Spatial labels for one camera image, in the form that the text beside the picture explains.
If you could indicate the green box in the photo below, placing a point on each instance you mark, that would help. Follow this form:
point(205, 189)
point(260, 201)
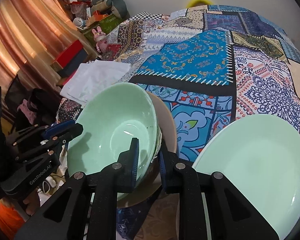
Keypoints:
point(107, 25)

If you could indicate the pink cloth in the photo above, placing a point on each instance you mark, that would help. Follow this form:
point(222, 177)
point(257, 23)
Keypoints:
point(27, 110)

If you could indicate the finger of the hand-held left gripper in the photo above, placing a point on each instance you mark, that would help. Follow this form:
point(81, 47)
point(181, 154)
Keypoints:
point(73, 130)
point(59, 127)

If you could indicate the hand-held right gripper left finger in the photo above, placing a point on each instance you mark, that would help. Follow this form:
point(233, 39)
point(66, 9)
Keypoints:
point(134, 165)

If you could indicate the beige plate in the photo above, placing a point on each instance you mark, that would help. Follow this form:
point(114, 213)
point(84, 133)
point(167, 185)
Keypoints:
point(168, 130)

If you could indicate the green plate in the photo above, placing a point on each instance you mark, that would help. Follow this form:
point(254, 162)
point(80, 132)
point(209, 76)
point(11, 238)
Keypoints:
point(252, 155)

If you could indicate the orange curtain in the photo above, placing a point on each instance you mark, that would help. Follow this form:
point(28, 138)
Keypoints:
point(27, 30)

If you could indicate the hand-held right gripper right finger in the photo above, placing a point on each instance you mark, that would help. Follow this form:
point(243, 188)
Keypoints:
point(162, 166)

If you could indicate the white folded cloth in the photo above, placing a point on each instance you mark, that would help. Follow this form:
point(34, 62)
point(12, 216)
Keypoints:
point(94, 77)

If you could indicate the pink bunny toy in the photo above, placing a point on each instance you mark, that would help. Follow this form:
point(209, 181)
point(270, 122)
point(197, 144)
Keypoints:
point(99, 38)

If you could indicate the grey plush toy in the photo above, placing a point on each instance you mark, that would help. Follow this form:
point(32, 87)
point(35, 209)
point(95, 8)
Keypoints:
point(109, 2)

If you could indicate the orange bag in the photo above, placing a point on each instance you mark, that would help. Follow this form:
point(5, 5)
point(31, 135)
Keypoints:
point(7, 217)

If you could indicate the green bowl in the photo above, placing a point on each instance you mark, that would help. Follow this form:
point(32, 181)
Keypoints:
point(109, 120)

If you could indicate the patchwork printed cloth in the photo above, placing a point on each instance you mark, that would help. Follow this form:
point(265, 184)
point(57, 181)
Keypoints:
point(190, 55)

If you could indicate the yellow round object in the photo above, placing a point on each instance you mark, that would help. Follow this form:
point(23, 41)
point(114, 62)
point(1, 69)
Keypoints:
point(198, 0)

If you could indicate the black chair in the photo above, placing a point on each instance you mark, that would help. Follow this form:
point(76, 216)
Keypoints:
point(39, 100)

